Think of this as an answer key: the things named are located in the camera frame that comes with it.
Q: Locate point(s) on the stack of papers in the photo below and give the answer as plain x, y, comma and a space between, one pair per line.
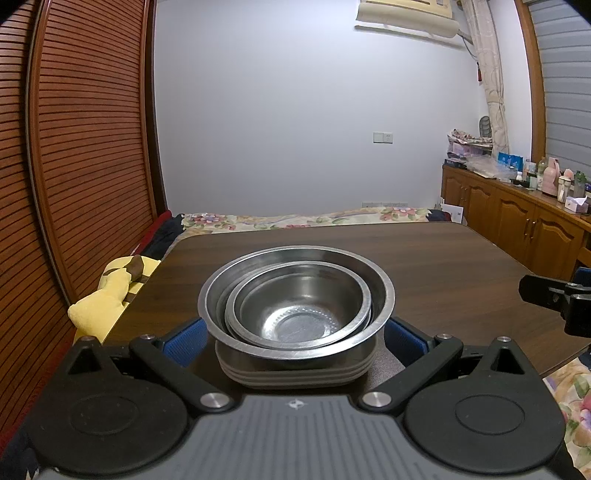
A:
466, 145

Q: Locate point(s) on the small grey fan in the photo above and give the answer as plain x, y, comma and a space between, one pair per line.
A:
485, 125

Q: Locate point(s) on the white wall switch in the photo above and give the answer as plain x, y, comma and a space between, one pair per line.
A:
383, 137

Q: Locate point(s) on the white cardboard box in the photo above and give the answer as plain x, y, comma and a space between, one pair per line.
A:
451, 212

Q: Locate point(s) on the white wall power strip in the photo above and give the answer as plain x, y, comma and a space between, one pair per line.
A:
384, 203

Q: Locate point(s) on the red hanging ornament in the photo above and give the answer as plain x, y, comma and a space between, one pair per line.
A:
479, 74

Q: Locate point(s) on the clear plastic bag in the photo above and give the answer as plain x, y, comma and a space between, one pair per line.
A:
489, 167

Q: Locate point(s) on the patterned cream curtain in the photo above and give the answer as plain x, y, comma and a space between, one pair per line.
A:
491, 69

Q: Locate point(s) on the wooden cabinet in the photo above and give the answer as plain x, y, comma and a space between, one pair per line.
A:
508, 212

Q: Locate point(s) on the wall air conditioner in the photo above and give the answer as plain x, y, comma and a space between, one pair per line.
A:
406, 18

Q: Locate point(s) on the pink bottle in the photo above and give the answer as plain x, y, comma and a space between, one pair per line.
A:
551, 177

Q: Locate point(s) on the floral blanket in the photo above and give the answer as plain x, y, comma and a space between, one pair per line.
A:
300, 218

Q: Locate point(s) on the wooden louvered wardrobe door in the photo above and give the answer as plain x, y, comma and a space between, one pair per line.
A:
83, 161

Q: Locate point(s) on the large steel bowl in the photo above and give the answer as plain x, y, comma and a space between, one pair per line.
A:
214, 300

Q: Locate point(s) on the tissue box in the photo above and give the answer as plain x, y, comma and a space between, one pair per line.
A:
576, 204

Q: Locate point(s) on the red pillow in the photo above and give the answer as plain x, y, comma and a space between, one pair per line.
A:
154, 226

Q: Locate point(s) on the blue box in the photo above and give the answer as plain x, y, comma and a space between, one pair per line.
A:
510, 160

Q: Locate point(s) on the wooden window frame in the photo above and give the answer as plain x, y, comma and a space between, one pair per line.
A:
533, 92

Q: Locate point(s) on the yellow plush toy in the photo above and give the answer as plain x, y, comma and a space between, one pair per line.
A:
104, 300

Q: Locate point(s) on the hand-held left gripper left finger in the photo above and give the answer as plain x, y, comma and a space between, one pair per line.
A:
187, 342

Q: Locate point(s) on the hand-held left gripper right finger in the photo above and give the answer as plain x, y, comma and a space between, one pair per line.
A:
407, 342

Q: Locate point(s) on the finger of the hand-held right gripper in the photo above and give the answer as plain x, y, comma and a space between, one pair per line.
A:
545, 293

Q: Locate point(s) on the small deep steel bowl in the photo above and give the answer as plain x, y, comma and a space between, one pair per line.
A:
295, 304

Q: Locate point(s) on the grey window blind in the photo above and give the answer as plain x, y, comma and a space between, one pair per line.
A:
568, 83

